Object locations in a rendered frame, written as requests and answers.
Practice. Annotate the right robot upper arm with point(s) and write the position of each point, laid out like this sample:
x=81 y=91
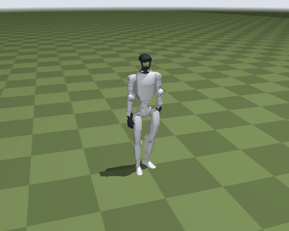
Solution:
x=131 y=79

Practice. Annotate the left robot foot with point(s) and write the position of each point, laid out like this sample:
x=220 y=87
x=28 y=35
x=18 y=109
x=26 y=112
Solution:
x=148 y=164

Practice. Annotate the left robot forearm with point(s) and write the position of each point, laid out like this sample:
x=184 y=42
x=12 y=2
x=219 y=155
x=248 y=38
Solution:
x=159 y=101

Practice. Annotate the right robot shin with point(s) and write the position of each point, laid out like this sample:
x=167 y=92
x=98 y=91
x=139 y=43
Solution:
x=137 y=153

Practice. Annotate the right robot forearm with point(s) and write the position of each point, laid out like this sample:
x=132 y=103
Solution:
x=129 y=106

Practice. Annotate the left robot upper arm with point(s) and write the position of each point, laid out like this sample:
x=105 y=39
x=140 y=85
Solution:
x=159 y=91

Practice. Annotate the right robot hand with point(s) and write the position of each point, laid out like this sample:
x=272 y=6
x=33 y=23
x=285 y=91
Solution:
x=130 y=121

